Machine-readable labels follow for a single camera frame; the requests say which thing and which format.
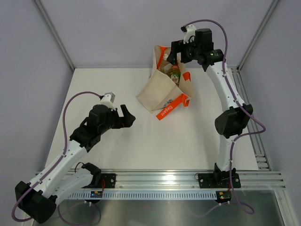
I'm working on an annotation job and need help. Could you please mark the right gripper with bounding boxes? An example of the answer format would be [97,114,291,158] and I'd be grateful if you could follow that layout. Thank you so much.
[167,37,201,65]

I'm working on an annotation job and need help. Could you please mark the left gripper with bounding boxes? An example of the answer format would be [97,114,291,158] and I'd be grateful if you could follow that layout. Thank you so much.
[98,105,135,135]

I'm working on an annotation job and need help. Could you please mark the yellow dish soap bottle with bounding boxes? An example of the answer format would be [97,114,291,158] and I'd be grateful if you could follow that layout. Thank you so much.
[167,65,181,86]

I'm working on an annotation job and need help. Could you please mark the canvas bag orange handles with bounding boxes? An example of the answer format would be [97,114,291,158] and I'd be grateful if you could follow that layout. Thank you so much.
[136,45,194,120]

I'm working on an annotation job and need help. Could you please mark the small amber soap bottle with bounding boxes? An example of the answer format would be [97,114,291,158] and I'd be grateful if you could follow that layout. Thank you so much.
[159,53,172,73]

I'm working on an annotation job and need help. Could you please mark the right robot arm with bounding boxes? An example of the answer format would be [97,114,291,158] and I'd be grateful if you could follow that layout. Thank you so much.
[167,25,253,189]

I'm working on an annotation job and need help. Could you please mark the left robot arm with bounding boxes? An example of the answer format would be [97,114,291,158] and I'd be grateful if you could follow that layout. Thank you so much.
[15,105,135,224]

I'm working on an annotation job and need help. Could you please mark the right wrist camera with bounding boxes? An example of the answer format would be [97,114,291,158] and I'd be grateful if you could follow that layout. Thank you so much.
[181,24,196,44]

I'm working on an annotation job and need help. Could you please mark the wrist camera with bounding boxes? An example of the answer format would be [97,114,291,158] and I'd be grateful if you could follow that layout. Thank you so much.
[100,92,115,111]
[181,24,196,44]

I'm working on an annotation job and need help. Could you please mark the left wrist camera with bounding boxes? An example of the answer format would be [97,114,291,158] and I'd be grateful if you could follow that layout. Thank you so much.
[100,92,115,111]

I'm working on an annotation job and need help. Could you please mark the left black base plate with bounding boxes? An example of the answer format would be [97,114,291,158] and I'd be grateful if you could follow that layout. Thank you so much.
[82,173,116,189]

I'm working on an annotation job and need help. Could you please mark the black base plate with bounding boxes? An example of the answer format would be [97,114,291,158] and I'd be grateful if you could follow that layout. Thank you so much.
[197,173,241,189]
[82,173,116,189]

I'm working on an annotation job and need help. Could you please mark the slotted cable duct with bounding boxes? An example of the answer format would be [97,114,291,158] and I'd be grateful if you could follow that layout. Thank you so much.
[67,190,217,200]

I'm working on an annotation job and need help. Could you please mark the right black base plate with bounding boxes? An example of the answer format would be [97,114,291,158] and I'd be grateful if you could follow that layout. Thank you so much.
[197,173,241,189]

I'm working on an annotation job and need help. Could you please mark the right aluminium frame post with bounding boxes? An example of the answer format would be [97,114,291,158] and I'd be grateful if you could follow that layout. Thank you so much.
[237,0,281,71]

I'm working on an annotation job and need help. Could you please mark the aluminium frame post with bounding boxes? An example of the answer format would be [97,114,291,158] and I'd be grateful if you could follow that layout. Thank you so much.
[237,0,281,71]
[32,0,76,72]

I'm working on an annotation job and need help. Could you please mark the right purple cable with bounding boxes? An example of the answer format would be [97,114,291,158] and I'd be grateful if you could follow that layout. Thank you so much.
[183,19,267,217]

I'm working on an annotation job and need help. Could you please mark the left aluminium frame post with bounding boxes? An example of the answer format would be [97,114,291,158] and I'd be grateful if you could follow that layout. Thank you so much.
[32,0,76,72]

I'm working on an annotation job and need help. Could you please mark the aluminium mounting rail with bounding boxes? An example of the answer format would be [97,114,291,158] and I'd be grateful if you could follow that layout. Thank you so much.
[35,168,286,191]

